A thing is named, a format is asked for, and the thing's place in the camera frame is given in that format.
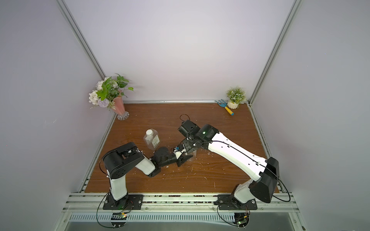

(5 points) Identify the tall clear labelled bottle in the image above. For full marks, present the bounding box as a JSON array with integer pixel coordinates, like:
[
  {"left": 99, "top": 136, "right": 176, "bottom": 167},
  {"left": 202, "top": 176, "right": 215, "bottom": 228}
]
[{"left": 186, "top": 150, "right": 197, "bottom": 162}]

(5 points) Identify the square clear plastic bottle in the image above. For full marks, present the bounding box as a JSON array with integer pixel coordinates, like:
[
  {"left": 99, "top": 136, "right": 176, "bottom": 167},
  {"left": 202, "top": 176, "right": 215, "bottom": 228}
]
[{"left": 144, "top": 129, "right": 161, "bottom": 151}]

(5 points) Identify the white bottle cap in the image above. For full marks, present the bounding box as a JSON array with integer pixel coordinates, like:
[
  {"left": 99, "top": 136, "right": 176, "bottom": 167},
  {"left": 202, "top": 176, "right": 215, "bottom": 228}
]
[{"left": 146, "top": 129, "right": 154, "bottom": 136}]

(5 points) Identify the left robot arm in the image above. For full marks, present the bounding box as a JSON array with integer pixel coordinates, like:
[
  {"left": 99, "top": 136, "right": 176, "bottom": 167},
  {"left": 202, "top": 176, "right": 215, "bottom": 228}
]
[{"left": 102, "top": 141, "right": 196, "bottom": 201}]

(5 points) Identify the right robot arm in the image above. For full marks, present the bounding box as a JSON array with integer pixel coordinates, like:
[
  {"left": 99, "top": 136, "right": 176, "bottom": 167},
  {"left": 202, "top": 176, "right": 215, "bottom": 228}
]
[{"left": 175, "top": 120, "right": 280, "bottom": 204}]

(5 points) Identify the blue yellow garden trowel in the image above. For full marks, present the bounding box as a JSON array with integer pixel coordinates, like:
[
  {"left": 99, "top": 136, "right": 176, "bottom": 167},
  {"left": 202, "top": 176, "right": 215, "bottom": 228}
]
[{"left": 215, "top": 100, "right": 234, "bottom": 115}]

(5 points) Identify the small potted green plant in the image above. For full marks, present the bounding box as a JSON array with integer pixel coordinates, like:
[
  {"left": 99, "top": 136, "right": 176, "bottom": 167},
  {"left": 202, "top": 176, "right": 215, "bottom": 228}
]
[{"left": 226, "top": 87, "right": 247, "bottom": 109}]

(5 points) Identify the pink vase with flowers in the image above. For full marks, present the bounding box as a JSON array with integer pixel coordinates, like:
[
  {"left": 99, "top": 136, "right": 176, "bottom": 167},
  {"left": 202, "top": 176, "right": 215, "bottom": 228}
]
[{"left": 88, "top": 73, "right": 134, "bottom": 121}]

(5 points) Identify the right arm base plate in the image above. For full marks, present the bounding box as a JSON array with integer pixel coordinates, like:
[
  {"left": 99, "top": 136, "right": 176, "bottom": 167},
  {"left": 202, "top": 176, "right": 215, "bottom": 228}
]
[{"left": 214, "top": 194, "right": 257, "bottom": 210}]

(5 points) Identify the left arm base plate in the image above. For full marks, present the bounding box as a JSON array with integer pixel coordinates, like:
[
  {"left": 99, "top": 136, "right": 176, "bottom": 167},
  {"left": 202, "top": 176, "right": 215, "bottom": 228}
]
[{"left": 103, "top": 193, "right": 144, "bottom": 210}]

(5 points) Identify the aluminium front rail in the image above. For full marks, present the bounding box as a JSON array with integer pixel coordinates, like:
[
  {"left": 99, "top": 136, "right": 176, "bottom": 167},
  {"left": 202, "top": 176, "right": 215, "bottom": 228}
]
[{"left": 62, "top": 193, "right": 299, "bottom": 213}]

